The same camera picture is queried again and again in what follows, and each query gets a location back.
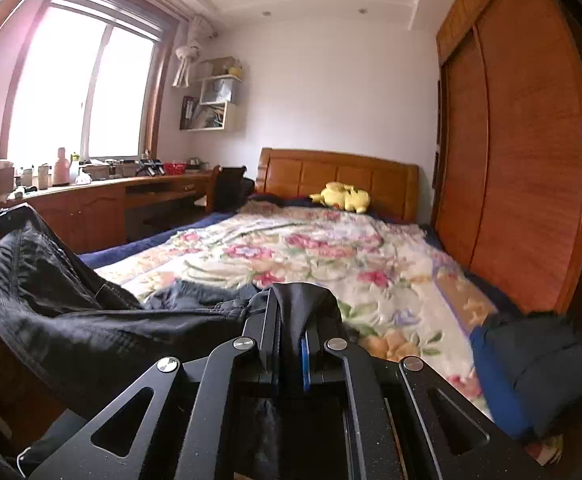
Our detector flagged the black jacket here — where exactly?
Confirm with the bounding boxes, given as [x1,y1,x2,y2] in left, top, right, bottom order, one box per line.
[0,205,341,479]

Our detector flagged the floral bed blanket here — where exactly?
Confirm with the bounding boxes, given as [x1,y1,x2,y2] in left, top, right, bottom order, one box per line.
[96,202,495,412]

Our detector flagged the blue garment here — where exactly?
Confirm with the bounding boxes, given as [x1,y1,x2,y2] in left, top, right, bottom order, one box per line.
[470,313,582,441]

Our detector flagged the wooden desk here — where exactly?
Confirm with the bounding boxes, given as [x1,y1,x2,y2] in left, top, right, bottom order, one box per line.
[22,171,212,254]

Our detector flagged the wooden headboard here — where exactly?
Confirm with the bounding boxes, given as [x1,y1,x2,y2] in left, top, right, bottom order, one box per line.
[255,148,420,223]

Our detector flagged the yellow plush toy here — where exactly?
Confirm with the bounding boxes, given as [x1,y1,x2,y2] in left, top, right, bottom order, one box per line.
[310,182,371,214]

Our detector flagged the red basket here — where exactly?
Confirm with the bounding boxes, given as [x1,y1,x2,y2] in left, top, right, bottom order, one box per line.
[163,162,187,176]

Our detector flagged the black binoculars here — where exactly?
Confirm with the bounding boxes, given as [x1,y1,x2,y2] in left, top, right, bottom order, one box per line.
[136,159,166,178]

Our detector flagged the pink bottle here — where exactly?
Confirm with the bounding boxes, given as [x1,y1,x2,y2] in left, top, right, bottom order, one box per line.
[52,146,70,186]

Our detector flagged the wooden wardrobe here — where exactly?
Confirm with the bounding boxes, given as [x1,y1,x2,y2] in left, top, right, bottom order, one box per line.
[433,0,582,330]

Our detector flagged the window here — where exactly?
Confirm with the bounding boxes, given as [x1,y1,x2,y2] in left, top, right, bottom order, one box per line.
[0,0,178,166]

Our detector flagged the white wall shelf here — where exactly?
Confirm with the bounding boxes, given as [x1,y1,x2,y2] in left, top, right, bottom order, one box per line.
[179,56,243,132]

